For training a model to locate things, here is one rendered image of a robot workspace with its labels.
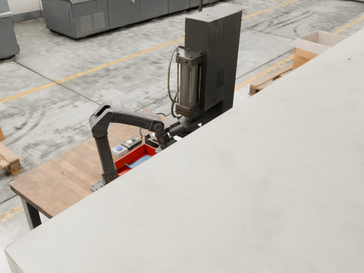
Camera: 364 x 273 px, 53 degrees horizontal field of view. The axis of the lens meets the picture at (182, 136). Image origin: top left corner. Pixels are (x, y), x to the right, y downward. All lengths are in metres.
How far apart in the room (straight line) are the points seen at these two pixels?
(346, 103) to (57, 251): 0.67
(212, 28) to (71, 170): 0.99
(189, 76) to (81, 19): 5.22
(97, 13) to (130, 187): 6.39
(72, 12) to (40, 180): 4.95
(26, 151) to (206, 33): 2.65
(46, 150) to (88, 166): 1.87
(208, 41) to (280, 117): 0.86
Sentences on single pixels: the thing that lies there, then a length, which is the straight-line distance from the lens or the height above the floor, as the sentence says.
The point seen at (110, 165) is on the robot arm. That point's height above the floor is 1.09.
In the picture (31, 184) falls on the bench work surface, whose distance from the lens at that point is 1.92.
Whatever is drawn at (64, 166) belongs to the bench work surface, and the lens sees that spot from 1.99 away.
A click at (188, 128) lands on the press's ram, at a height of 1.17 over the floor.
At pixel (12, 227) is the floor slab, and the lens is 3.07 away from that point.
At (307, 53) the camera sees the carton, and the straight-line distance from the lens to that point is 4.92.
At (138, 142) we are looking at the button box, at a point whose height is 0.92.
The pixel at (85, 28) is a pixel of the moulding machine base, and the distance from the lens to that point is 6.79.
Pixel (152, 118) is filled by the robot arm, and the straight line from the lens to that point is 1.55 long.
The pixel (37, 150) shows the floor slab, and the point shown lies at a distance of 3.83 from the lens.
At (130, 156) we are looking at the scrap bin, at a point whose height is 0.93.
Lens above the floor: 2.06
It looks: 33 degrees down
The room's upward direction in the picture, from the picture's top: 1 degrees clockwise
